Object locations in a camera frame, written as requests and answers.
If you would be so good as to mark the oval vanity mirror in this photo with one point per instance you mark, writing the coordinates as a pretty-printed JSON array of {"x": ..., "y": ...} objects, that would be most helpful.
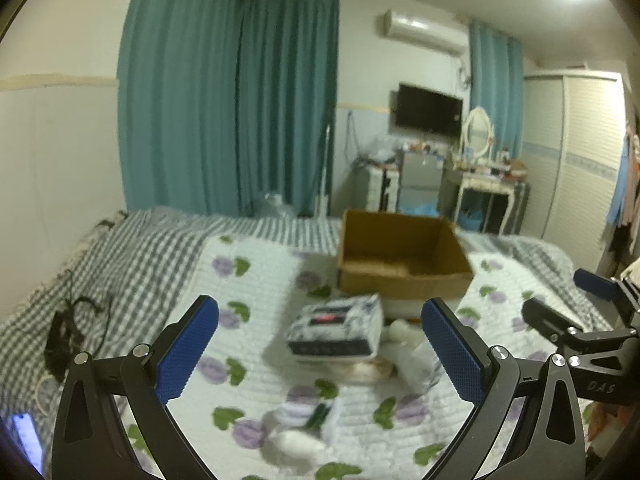
[{"x": 478, "y": 135}]

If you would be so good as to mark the floral quilted white blanket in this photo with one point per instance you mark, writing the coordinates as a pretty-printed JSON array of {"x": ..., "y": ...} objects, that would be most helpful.
[{"x": 253, "y": 410}]

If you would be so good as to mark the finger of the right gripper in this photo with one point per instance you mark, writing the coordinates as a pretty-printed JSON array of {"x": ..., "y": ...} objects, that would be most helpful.
[
  {"x": 604, "y": 288},
  {"x": 547, "y": 322}
]

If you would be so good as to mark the smartphone with lit screen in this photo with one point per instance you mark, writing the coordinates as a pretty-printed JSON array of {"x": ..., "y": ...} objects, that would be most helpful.
[{"x": 29, "y": 439}]

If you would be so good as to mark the black wall television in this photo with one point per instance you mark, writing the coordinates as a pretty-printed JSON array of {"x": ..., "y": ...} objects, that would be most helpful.
[{"x": 428, "y": 111}]

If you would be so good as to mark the white mop pole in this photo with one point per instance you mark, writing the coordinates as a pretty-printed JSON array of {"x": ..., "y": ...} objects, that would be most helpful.
[{"x": 322, "y": 197}]

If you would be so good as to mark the white socks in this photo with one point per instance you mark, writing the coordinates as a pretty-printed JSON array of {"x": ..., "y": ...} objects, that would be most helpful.
[{"x": 405, "y": 333}]

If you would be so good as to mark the teal curtain right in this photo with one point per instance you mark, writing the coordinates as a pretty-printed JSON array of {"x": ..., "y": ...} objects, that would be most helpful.
[{"x": 497, "y": 83}]

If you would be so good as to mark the clear plastic cloth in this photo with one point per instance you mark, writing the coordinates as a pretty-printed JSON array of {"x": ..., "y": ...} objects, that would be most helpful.
[{"x": 419, "y": 366}]

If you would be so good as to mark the clear water jug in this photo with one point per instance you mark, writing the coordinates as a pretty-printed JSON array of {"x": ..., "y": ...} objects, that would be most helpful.
[{"x": 273, "y": 205}]

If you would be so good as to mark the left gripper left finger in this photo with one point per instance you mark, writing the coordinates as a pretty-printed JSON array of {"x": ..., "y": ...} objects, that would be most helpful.
[{"x": 90, "y": 441}]

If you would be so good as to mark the white air conditioner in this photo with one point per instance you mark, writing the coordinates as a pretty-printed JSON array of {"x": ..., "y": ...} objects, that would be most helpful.
[{"x": 419, "y": 31}]

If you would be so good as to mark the teal curtain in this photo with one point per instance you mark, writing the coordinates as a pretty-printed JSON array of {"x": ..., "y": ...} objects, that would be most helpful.
[
  {"x": 497, "y": 83},
  {"x": 221, "y": 101}
]

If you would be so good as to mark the blue plastic bottle pack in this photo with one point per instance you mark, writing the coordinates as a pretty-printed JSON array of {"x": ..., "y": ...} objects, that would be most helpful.
[{"x": 428, "y": 210}]

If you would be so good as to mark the brown cardboard box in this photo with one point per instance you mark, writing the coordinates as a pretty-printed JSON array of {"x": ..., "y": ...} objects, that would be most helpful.
[{"x": 401, "y": 257}]

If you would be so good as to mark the blue laundry basket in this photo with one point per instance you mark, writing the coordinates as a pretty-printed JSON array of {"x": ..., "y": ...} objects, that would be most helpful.
[{"x": 471, "y": 220}]

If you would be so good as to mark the white folded cloth green stripe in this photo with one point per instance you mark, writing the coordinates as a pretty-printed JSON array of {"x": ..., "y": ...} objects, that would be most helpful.
[{"x": 319, "y": 420}]

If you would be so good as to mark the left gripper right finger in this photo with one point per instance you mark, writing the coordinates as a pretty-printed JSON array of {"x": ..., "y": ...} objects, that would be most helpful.
[{"x": 547, "y": 441}]

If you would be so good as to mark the white dressing table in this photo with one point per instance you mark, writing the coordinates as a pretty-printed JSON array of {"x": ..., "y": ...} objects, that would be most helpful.
[{"x": 455, "y": 183}]

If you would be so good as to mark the black white tissue pack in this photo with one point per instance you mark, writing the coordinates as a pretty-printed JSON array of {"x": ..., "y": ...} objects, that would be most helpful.
[{"x": 343, "y": 329}]

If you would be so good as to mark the teal curtain left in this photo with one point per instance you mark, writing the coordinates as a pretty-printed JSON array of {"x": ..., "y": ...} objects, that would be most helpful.
[{"x": 221, "y": 101}]

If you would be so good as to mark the white suitcase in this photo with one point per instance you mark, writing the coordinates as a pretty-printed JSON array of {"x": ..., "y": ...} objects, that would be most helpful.
[{"x": 376, "y": 188}]

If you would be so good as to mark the silver mini fridge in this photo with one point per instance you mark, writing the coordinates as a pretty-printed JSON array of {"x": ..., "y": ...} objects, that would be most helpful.
[{"x": 420, "y": 180}]

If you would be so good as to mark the white cotton wad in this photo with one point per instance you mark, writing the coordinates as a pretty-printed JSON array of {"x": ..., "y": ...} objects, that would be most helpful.
[{"x": 298, "y": 445}]

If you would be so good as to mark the white louvered wardrobe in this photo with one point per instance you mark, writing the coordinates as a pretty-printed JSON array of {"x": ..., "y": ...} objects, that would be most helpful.
[{"x": 573, "y": 134}]

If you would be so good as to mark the grey checked bed sheet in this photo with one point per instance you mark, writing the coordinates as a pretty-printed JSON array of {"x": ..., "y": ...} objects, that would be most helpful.
[{"x": 26, "y": 384}]

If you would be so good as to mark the cream cloth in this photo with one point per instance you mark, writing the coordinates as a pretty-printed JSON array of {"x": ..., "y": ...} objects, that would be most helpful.
[{"x": 369, "y": 372}]

